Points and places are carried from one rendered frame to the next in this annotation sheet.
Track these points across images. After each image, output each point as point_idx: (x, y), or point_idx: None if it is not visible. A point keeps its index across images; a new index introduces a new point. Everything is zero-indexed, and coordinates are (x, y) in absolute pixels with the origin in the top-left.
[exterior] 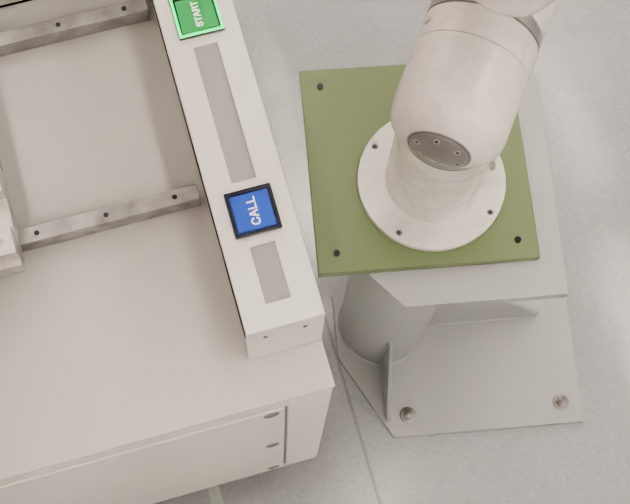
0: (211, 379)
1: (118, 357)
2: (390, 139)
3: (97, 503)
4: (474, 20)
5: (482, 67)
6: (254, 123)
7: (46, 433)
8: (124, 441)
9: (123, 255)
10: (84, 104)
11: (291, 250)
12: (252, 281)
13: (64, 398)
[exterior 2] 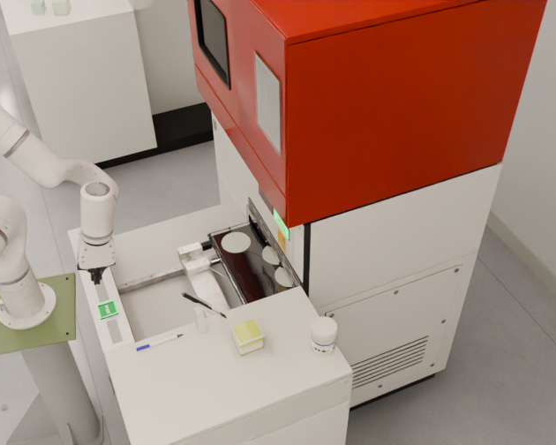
0: (115, 245)
1: (147, 246)
2: (40, 315)
3: None
4: None
5: None
6: (86, 278)
7: (169, 226)
8: (144, 227)
9: (146, 273)
10: (164, 318)
11: (77, 245)
12: None
13: (164, 235)
